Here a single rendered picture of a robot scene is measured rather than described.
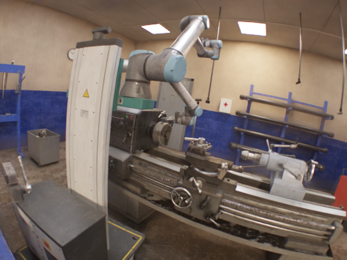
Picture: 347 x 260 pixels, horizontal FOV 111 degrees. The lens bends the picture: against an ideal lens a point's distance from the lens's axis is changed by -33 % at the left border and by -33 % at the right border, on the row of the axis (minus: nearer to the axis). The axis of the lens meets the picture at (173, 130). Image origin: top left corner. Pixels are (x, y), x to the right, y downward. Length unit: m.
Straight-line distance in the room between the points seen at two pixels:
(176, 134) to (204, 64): 2.21
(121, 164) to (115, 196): 0.56
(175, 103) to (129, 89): 4.33
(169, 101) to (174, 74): 4.50
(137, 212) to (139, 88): 1.58
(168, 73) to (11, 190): 0.99
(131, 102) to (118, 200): 1.59
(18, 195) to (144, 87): 0.91
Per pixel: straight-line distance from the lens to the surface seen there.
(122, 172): 1.99
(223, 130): 4.84
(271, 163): 1.70
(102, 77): 0.99
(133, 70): 1.01
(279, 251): 1.77
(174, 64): 0.89
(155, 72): 0.93
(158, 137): 1.92
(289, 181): 1.72
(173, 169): 1.76
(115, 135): 2.14
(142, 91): 0.99
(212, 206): 1.56
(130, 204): 2.22
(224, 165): 1.53
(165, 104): 5.44
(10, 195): 1.05
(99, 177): 1.10
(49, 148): 3.55
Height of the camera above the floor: 1.49
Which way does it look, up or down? 10 degrees down
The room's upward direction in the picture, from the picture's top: 9 degrees clockwise
